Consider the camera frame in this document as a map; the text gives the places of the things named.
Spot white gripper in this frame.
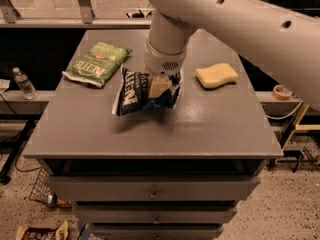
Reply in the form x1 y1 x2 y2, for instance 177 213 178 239
144 41 186 98

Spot blue Kettle chip bag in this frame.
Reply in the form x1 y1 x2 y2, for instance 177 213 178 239
112 66 181 116

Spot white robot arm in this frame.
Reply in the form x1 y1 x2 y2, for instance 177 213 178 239
145 0 320 110

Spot green Kettle jalapeno chip bag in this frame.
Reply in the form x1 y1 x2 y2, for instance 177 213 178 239
63 42 132 88

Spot brown snack bag on floor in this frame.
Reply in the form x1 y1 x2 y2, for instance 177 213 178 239
16 221 69 240

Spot yellow sponge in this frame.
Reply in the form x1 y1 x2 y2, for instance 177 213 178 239
196 63 239 89

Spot grey drawer cabinet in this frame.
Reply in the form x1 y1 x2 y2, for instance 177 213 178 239
23 31 281 240

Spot top drawer knob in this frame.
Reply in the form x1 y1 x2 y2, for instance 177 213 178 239
149 190 159 200

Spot drawer knob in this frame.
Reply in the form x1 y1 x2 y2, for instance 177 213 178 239
149 190 159 200
153 217 161 225

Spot roll of tape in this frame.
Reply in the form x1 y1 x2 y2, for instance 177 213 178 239
272 85 292 100

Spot clear plastic water bottle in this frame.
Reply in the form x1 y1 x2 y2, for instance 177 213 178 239
12 67 37 100

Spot middle drawer knob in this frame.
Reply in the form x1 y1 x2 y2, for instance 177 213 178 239
153 217 161 225

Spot wire basket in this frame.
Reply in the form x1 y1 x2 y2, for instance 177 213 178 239
29 169 54 205

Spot metal railing frame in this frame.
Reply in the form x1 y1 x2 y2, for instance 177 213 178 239
0 0 152 28

